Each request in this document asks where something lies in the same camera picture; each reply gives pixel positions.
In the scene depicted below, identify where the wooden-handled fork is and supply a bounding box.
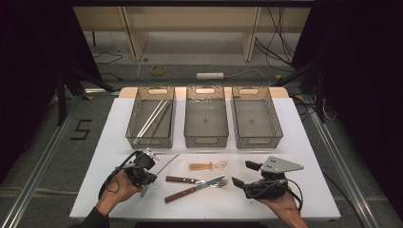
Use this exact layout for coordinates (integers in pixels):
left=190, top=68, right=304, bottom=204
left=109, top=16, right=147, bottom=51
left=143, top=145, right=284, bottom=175
left=164, top=175, right=229, bottom=189

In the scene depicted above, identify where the white power strip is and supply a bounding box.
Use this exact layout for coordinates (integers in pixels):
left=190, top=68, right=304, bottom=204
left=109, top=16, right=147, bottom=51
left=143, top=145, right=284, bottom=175
left=196, top=72, right=224, bottom=81

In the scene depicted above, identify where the aluminium floor rail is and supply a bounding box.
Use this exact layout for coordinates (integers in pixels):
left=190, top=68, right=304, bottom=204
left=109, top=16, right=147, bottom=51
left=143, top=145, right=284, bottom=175
left=0, top=94, right=84, bottom=228
left=303, top=104, right=381, bottom=228

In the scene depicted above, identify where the white chopstick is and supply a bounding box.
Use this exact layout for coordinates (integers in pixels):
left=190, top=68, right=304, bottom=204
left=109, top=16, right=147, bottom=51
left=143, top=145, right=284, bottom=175
left=136, top=99, right=165, bottom=139
left=141, top=100, right=170, bottom=139

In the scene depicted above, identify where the person's right hand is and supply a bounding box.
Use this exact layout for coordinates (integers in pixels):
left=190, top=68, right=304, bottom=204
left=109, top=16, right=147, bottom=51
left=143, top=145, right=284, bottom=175
left=258, top=189, right=302, bottom=221

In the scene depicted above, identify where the grey mesh bin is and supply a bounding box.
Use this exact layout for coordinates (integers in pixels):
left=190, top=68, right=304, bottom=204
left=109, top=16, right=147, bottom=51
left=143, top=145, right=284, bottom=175
left=125, top=85, right=176, bottom=150

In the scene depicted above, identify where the smoky transparent plastic bin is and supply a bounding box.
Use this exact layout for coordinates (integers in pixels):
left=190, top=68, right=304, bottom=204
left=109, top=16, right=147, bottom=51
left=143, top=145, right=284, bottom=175
left=183, top=85, right=230, bottom=149
left=231, top=85, right=284, bottom=150

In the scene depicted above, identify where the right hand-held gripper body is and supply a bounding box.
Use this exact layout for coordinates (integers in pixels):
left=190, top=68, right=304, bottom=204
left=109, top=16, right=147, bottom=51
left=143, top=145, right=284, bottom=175
left=244, top=156, right=304, bottom=200

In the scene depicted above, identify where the black hanging cable bundle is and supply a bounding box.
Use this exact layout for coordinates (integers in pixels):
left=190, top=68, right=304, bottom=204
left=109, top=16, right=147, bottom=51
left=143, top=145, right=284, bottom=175
left=255, top=6, right=296, bottom=69

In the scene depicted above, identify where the metal chopstick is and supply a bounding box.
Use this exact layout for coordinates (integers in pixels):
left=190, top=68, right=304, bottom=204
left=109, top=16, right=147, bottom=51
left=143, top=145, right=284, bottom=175
left=153, top=101, right=175, bottom=137
left=151, top=101, right=173, bottom=137

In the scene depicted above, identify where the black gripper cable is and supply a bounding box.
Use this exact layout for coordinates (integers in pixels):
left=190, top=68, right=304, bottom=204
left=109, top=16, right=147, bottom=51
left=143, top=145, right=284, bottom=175
left=284, top=179, right=304, bottom=212
left=98, top=151, right=141, bottom=200

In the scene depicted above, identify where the white cable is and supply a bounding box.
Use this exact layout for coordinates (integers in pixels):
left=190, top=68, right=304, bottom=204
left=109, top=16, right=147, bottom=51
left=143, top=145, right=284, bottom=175
left=136, top=60, right=277, bottom=86

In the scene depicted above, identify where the beige wooden desk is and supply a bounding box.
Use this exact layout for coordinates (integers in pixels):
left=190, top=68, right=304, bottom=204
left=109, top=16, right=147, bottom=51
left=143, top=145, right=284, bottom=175
left=72, top=6, right=313, bottom=63

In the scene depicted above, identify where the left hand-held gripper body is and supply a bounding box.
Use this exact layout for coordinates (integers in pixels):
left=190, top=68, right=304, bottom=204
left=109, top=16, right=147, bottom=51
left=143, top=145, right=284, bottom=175
left=123, top=148, right=160, bottom=187

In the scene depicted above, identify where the black floor cable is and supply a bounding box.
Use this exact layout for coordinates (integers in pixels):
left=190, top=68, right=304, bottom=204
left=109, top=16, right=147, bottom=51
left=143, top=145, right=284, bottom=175
left=93, top=51, right=124, bottom=66
left=101, top=72, right=123, bottom=82
left=322, top=172, right=365, bottom=228

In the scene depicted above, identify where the black metal stand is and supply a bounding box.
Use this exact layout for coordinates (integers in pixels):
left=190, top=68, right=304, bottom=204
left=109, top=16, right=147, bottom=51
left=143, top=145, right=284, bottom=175
left=55, top=66, right=115, bottom=126
left=272, top=60, right=327, bottom=123

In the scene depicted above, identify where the black curtain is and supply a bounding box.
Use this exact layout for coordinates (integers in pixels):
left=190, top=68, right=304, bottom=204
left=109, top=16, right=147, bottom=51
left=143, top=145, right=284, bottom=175
left=291, top=0, right=403, bottom=219
left=0, top=0, right=103, bottom=179

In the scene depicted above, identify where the person's left hand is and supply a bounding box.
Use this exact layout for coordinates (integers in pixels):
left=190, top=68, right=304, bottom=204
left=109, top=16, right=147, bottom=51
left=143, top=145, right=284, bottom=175
left=96, top=170, right=142, bottom=217

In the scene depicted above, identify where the amber plastic spoon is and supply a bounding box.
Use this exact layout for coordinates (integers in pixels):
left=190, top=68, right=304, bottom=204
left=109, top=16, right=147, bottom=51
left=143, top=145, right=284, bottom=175
left=188, top=160, right=228, bottom=172

